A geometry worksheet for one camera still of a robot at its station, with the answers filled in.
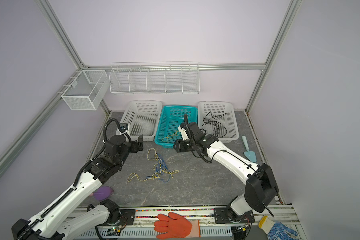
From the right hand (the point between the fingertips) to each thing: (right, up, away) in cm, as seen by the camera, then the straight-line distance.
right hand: (177, 146), depth 81 cm
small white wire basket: (-61, +35, +18) cm, 73 cm away
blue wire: (-9, -15, +10) cm, 20 cm away
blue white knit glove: (+47, -38, -11) cm, 62 cm away
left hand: (-22, +6, -6) cm, 23 cm away
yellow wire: (-3, -16, +8) cm, 18 cm away
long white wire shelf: (-16, +44, +19) cm, 50 cm away
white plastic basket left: (-29, +17, +35) cm, 49 cm away
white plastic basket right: (+37, +15, +31) cm, 51 cm away
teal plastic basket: (-7, +18, +35) cm, 40 cm away
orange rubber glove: (-1, -37, -10) cm, 38 cm away
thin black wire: (+28, +17, +28) cm, 43 cm away
